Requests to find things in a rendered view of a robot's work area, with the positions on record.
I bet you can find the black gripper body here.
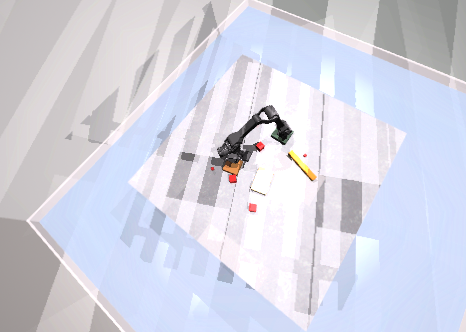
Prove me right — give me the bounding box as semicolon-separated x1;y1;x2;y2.
232;148;252;162

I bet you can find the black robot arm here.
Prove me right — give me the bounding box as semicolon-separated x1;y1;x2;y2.
217;105;293;164

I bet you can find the orange long bar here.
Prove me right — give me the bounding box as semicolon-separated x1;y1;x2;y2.
288;150;317;181

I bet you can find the tan square block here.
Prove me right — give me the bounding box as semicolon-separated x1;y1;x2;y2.
251;167;274;196

